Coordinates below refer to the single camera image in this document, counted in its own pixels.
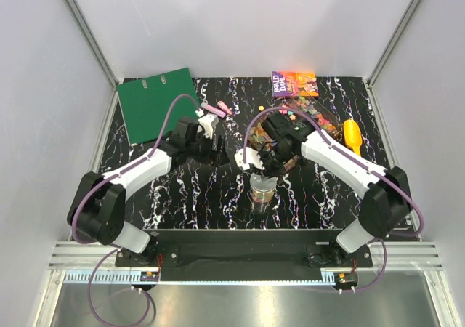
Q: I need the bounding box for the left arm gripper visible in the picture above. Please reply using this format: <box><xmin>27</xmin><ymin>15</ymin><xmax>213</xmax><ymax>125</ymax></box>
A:
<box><xmin>186</xmin><ymin>130</ymin><xmax>229</xmax><ymax>168</ymax></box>

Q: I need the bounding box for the clear candy jar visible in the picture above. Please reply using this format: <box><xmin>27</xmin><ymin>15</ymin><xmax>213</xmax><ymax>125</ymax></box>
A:
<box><xmin>250</xmin><ymin>188</ymin><xmax>276</xmax><ymax>213</ymax></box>

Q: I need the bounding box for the round clear jar lid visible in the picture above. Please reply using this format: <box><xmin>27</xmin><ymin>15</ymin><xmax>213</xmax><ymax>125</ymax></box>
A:
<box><xmin>250</xmin><ymin>174</ymin><xmax>278</xmax><ymax>193</ymax></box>

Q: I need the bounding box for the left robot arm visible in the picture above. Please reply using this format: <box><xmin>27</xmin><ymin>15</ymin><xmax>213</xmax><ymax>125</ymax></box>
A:
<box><xmin>67</xmin><ymin>114</ymin><xmax>229</xmax><ymax>266</ymax></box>

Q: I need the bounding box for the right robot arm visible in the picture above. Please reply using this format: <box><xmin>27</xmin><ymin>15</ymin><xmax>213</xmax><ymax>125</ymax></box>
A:
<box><xmin>259</xmin><ymin>112</ymin><xmax>412</xmax><ymax>267</ymax></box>

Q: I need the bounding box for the light pink highlighter pen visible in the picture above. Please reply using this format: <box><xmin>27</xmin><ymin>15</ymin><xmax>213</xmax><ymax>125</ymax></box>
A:
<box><xmin>201</xmin><ymin>102</ymin><xmax>227</xmax><ymax>118</ymax></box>

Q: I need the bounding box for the clear acrylic candy tray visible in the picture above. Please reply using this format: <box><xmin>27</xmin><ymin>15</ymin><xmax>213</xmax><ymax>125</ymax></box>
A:
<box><xmin>245</xmin><ymin>96</ymin><xmax>344</xmax><ymax>171</ymax></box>

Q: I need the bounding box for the Roald Dahl book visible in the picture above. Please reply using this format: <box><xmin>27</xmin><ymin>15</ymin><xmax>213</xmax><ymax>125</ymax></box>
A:
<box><xmin>271</xmin><ymin>71</ymin><xmax>319</xmax><ymax>98</ymax></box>

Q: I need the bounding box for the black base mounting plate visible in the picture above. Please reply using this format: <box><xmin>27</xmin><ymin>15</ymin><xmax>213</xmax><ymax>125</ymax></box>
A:
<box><xmin>116</xmin><ymin>230</ymin><xmax>373</xmax><ymax>284</ymax></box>

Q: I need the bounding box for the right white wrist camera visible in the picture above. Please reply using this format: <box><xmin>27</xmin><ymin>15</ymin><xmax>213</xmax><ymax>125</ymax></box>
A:
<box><xmin>234</xmin><ymin>147</ymin><xmax>263</xmax><ymax>171</ymax></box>

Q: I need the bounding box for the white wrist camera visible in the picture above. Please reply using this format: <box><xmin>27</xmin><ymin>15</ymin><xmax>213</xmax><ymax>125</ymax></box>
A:
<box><xmin>234</xmin><ymin>147</ymin><xmax>263</xmax><ymax>171</ymax></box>
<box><xmin>195</xmin><ymin>109</ymin><xmax>219</xmax><ymax>139</ymax></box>

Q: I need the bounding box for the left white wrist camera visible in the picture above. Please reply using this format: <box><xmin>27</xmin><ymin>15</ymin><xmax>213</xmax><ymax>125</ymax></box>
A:
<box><xmin>195</xmin><ymin>109</ymin><xmax>219</xmax><ymax>139</ymax></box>

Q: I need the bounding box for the green ring binder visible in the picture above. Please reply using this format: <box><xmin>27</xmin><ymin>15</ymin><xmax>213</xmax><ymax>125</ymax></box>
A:
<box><xmin>117</xmin><ymin>68</ymin><xmax>199</xmax><ymax>145</ymax></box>

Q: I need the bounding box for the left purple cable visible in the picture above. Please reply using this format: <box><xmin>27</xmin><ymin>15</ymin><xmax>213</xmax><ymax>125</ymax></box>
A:
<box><xmin>71</xmin><ymin>94</ymin><xmax>201</xmax><ymax>324</ymax></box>

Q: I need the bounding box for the purple cable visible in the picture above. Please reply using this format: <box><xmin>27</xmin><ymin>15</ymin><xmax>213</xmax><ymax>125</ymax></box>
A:
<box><xmin>242</xmin><ymin>108</ymin><xmax>426</xmax><ymax>294</ymax></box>
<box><xmin>71</xmin><ymin>94</ymin><xmax>201</xmax><ymax>324</ymax></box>

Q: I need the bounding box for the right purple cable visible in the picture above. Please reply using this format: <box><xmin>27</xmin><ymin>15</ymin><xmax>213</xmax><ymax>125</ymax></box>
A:
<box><xmin>242</xmin><ymin>108</ymin><xmax>426</xmax><ymax>294</ymax></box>

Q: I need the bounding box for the aluminium frame rail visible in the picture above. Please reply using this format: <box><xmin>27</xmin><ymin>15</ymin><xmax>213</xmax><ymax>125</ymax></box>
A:
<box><xmin>49</xmin><ymin>242</ymin><xmax>444</xmax><ymax>270</ymax></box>

